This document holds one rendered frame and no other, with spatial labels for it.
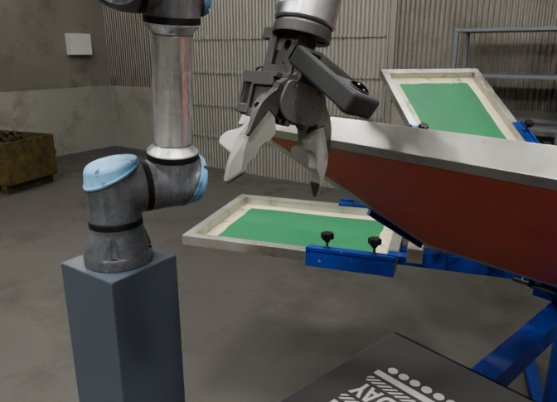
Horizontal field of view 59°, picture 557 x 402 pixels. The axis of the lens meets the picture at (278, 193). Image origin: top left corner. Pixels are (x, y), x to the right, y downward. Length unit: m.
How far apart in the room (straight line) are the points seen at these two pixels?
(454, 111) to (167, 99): 1.92
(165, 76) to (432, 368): 0.88
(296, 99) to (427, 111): 2.11
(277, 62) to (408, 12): 5.12
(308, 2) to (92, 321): 0.84
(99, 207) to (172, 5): 0.43
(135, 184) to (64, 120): 7.35
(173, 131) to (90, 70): 7.62
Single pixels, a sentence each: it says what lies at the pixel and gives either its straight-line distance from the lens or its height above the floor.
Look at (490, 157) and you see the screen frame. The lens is 0.61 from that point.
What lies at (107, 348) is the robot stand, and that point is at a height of 1.03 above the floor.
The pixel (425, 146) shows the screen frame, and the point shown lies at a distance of 0.65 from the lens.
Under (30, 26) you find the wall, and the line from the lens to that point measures 8.20.
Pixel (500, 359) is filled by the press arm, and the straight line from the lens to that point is 1.40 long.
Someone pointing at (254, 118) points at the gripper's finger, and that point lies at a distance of 0.55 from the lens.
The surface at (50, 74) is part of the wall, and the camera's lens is 8.31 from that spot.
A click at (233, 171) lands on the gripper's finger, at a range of 0.54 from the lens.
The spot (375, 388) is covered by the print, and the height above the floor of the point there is 0.95.
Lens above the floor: 1.65
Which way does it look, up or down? 16 degrees down
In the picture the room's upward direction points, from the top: straight up
